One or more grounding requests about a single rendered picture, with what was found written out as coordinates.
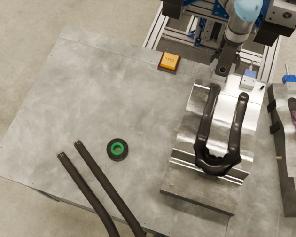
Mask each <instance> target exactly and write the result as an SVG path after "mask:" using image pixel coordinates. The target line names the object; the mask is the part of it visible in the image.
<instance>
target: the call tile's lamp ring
mask: <svg viewBox="0 0 296 237"><path fill-rule="evenodd" d="M164 53H165V52H163V54H162V57H161V59H160V62H159V65H158V67H159V68H163V69H166V70H170V71H173V72H176V70H177V67H178V64H179V61H180V58H181V57H180V56H179V59H178V62H177V65H176V68H175V70H172V69H168V68H165V67H162V66H160V64H161V61H162V58H163V56H164Z"/></svg>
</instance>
